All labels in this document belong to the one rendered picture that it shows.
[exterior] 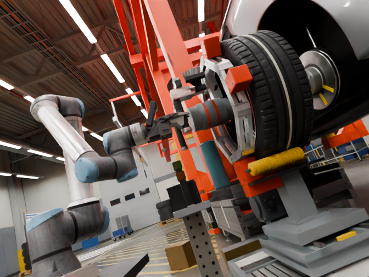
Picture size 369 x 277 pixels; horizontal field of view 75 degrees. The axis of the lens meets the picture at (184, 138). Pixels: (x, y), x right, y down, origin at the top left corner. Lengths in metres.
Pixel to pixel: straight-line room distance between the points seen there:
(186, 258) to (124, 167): 1.31
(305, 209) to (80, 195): 1.04
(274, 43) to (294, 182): 0.62
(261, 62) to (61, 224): 1.07
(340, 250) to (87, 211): 1.04
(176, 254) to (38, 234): 1.27
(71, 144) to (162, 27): 1.33
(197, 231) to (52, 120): 0.85
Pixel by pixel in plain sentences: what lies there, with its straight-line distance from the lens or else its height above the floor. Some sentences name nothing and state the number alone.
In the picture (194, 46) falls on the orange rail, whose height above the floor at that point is 3.23.
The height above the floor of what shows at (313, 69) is 0.89.
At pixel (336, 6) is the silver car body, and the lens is 1.19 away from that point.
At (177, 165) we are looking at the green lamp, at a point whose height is 0.64.
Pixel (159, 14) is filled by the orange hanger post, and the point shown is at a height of 1.91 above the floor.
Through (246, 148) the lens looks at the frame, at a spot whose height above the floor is 0.60.
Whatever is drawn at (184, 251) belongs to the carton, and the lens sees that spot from 2.13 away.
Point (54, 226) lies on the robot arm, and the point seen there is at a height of 0.56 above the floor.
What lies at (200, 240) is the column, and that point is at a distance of 1.31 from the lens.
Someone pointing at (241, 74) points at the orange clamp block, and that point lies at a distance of 0.97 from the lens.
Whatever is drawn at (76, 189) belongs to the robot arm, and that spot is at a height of 0.70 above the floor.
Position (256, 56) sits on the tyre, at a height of 0.92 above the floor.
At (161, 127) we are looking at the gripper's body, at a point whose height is 0.79.
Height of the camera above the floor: 0.47
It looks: 14 degrees up
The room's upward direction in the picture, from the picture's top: 20 degrees counter-clockwise
